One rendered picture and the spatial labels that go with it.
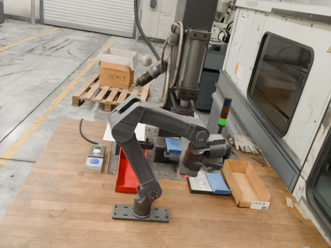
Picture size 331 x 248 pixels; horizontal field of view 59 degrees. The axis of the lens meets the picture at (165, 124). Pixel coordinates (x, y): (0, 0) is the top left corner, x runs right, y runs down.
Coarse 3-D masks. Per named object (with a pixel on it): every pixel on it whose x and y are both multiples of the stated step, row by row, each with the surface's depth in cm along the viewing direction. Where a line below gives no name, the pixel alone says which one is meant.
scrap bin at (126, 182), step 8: (120, 152) 128; (144, 152) 134; (120, 160) 132; (120, 168) 126; (128, 168) 127; (120, 176) 121; (128, 176) 122; (120, 184) 116; (128, 184) 117; (136, 184) 118; (120, 192) 112; (128, 192) 112; (136, 192) 113
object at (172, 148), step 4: (168, 140) 139; (172, 140) 140; (176, 140) 140; (168, 144) 135; (172, 144) 136; (176, 144) 137; (180, 144) 137; (168, 148) 132; (172, 148) 132; (176, 148) 133; (180, 148) 134; (168, 152) 128; (172, 152) 128; (176, 152) 128; (180, 152) 128
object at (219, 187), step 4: (208, 176) 128; (212, 176) 129; (216, 176) 129; (220, 176) 130; (208, 180) 125; (212, 180) 126; (220, 180) 127; (212, 184) 123; (216, 184) 124; (220, 184) 124; (224, 184) 125; (212, 188) 120; (216, 188) 121; (220, 188) 121; (224, 188) 122; (216, 192) 118; (220, 192) 118; (224, 192) 118; (228, 192) 118
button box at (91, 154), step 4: (80, 124) 157; (80, 128) 153; (80, 132) 149; (84, 136) 146; (88, 140) 143; (92, 144) 136; (92, 148) 133; (104, 148) 134; (92, 152) 130; (100, 152) 130; (104, 152) 132; (88, 156) 127; (92, 156) 127; (96, 156) 127; (100, 156) 128
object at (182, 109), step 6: (174, 96) 143; (174, 102) 132; (180, 102) 129; (186, 102) 128; (162, 108) 134; (168, 108) 135; (174, 108) 130; (180, 108) 126; (186, 108) 127; (192, 108) 128; (180, 114) 125; (186, 114) 126; (192, 114) 126
